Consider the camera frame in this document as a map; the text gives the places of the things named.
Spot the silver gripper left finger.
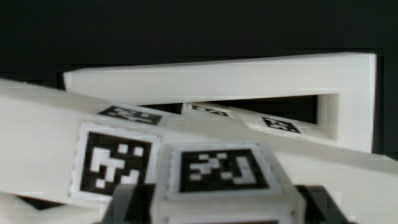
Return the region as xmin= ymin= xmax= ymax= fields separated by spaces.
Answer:
xmin=96 ymin=184 xmax=155 ymax=224

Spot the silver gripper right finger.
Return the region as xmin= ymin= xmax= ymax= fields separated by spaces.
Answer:
xmin=297 ymin=185 xmax=356 ymax=224

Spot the white cube nut front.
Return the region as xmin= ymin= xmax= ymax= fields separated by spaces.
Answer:
xmin=150 ymin=142 xmax=306 ymax=224

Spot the white long chair back bar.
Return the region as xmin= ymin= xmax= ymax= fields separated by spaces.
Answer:
xmin=0 ymin=79 xmax=398 ymax=224

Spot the white chair seat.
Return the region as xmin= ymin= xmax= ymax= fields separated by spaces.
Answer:
xmin=64 ymin=53 xmax=377 ymax=152

